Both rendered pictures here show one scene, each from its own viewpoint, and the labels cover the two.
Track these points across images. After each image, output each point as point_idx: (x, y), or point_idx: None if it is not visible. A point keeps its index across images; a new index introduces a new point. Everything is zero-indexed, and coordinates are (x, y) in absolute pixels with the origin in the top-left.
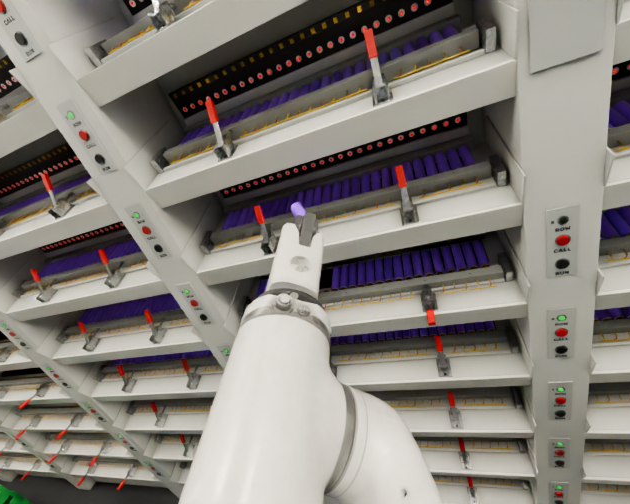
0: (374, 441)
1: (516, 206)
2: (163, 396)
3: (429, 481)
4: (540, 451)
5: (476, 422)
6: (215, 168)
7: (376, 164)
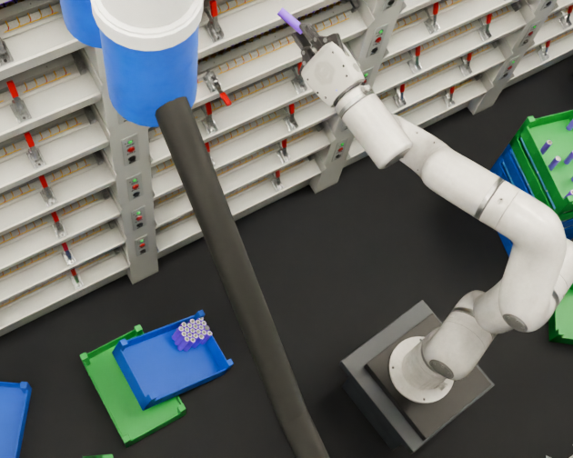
0: (402, 124)
1: None
2: (2, 233)
3: (419, 127)
4: (340, 122)
5: (305, 119)
6: None
7: None
